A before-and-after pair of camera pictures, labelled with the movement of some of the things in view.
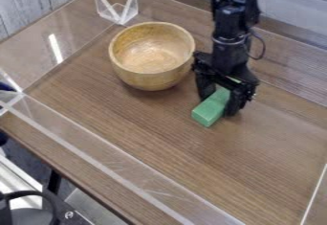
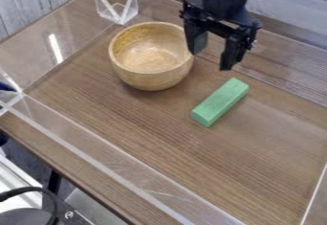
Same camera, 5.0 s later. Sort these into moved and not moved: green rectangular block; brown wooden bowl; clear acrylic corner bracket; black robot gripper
Moved: black robot gripper
Not moved: brown wooden bowl; green rectangular block; clear acrylic corner bracket
